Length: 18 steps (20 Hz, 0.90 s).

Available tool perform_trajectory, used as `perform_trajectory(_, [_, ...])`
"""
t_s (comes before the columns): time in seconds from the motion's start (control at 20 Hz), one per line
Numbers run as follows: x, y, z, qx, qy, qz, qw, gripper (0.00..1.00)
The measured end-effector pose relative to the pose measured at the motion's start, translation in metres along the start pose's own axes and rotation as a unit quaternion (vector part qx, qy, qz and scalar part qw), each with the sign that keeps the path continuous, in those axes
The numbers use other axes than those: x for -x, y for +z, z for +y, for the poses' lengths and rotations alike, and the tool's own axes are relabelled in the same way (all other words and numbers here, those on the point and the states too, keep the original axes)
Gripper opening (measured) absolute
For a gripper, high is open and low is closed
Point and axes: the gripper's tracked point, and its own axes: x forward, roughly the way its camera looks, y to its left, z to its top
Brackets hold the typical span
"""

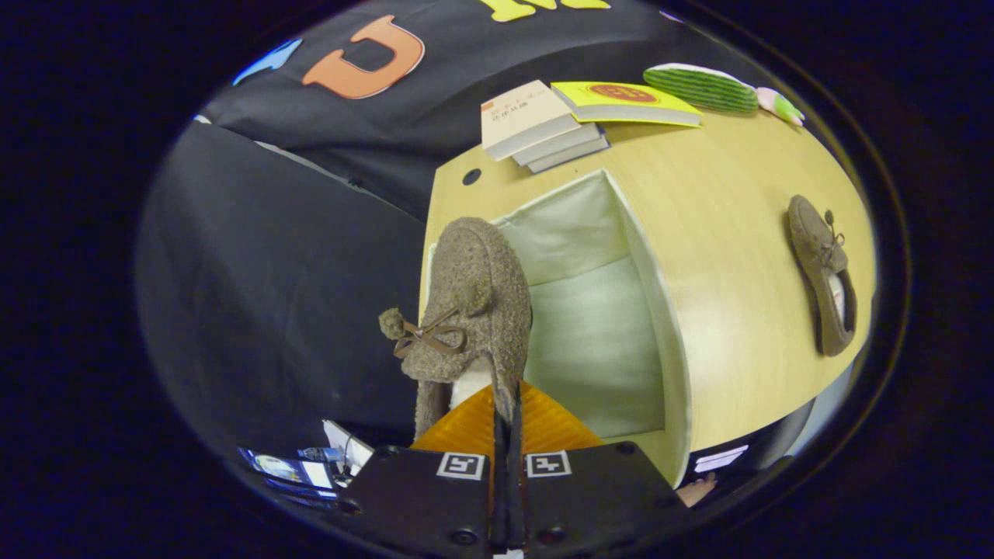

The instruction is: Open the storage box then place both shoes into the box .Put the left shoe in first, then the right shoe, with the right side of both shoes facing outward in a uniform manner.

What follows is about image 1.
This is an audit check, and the grey book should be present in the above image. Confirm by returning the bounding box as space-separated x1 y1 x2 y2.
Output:
511 122 605 166
527 136 611 174

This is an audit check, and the brown fuzzy shoe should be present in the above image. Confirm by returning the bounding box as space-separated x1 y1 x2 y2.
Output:
787 194 858 358
378 217 533 439

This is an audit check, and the pink and green plush toy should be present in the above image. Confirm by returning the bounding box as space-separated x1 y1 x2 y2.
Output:
755 86 806 127

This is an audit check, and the black backdrop cloth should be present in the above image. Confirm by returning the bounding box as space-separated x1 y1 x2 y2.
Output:
140 0 700 459

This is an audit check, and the beige book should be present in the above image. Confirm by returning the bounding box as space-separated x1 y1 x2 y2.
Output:
480 80 581 161

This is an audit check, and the cream fabric storage box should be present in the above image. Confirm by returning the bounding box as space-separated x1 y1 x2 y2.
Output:
419 169 693 488

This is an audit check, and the watermelon slice plush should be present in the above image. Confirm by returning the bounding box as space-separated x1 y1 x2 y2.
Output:
643 63 759 114

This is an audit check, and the yellow book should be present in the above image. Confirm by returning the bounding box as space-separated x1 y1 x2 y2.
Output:
551 81 704 128

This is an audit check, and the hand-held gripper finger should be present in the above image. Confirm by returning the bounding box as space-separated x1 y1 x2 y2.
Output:
335 382 509 556
509 380 688 556

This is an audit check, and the white paper sheet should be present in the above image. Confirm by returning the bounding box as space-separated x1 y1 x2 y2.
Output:
322 419 375 476

